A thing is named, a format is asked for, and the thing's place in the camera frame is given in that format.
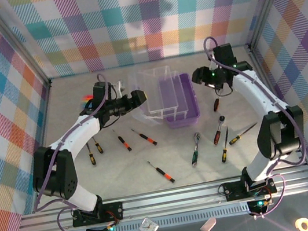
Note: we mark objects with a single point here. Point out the white tape roll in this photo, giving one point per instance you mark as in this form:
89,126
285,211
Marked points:
299,225

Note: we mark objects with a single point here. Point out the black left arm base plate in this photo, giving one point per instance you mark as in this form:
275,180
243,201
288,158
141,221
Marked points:
113,211

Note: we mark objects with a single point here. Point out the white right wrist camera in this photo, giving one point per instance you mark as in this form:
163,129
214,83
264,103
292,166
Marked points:
213,59

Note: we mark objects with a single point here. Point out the pink eraser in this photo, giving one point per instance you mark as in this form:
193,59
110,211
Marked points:
208,226

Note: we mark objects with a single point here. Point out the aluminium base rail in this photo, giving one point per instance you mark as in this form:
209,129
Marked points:
170,200

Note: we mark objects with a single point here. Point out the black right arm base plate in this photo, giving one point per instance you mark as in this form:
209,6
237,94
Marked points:
233,191

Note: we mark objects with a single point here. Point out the purple plastic tool box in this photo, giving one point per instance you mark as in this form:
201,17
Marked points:
188,98

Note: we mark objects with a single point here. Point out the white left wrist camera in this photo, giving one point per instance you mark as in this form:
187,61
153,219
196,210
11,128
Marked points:
120,87

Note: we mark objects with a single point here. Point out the clear highlighter marker pack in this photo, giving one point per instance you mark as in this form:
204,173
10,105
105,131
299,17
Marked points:
87,102

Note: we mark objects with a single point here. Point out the red-black stubby screwdriver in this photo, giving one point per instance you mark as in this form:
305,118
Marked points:
217,133

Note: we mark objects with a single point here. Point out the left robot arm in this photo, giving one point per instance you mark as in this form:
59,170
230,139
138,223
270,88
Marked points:
78,136

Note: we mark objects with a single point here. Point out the black orange precision screwdriver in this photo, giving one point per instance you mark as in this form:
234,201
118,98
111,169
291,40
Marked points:
123,141
162,173
145,137

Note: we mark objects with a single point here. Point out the aluminium frame post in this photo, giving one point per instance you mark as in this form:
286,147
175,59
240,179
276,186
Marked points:
266,1
17,40

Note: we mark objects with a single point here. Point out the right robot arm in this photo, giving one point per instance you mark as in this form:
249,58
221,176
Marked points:
248,91

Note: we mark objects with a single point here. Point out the clear plastic container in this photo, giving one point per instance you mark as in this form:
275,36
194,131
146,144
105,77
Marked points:
153,92

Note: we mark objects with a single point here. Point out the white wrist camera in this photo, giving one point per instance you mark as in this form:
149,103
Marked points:
213,59
120,87

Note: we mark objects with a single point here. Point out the small white clock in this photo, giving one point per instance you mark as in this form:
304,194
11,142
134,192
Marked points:
148,226

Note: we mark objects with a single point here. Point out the long yellow black screwdriver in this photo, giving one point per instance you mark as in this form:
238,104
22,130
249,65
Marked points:
224,148

